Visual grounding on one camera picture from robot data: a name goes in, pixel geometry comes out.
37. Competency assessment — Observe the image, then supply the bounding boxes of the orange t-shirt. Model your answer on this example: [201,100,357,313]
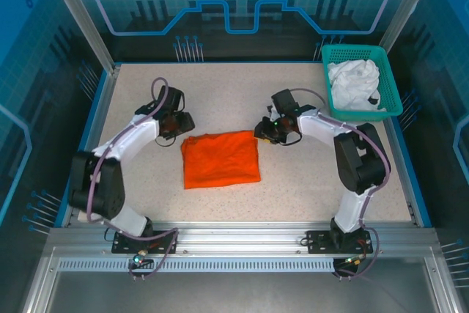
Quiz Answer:
[180,129,262,191]

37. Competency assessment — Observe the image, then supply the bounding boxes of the white t-shirt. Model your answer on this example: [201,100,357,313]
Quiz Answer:
[326,58,388,112]

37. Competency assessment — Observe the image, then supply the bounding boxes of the teal plastic basket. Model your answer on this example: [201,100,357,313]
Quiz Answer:
[320,43,405,123]

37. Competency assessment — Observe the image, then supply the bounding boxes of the thin black right gripper cable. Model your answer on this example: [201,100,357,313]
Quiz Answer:
[274,130,304,146]

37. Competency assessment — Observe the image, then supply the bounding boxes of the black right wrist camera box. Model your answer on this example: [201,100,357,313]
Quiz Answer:
[270,89,300,117]

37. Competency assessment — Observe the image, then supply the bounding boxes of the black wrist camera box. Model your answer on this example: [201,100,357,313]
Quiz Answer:
[160,86,185,112]
[270,89,300,117]

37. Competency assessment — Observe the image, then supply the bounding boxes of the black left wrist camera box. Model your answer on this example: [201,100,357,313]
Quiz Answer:
[160,86,185,112]

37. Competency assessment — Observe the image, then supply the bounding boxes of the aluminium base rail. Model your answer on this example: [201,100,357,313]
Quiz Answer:
[47,220,440,257]

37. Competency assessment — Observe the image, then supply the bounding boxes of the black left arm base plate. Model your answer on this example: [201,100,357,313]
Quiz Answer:
[111,230,180,255]

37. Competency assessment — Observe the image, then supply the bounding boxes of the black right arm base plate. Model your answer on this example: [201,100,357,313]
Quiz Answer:
[306,229,374,255]

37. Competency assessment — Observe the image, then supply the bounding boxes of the short purple looped cable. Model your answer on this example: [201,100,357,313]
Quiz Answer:
[127,227,180,282]
[331,227,381,281]

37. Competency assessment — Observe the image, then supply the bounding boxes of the aluminium frame post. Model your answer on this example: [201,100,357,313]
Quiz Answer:
[378,0,447,57]
[40,0,120,75]

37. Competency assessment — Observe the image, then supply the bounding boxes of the slotted grey cable duct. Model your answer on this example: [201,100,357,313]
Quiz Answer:
[57,256,345,273]

